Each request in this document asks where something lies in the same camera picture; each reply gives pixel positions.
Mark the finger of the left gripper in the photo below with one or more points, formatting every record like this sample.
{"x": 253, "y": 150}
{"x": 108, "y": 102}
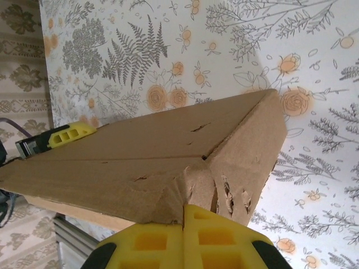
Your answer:
{"x": 70, "y": 134}

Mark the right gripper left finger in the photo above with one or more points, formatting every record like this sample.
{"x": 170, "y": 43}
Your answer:
{"x": 168, "y": 252}

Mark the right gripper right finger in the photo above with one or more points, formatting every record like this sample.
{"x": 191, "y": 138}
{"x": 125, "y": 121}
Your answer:
{"x": 244, "y": 252}

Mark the brown cardboard box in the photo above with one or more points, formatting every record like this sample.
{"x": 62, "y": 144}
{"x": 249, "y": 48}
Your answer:
{"x": 126, "y": 168}

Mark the floral patterned table mat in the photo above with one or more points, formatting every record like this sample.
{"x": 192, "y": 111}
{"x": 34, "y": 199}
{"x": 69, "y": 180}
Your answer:
{"x": 308, "y": 140}

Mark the aluminium table side rail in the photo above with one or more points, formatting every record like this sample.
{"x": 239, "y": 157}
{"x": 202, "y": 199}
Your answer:
{"x": 73, "y": 241}

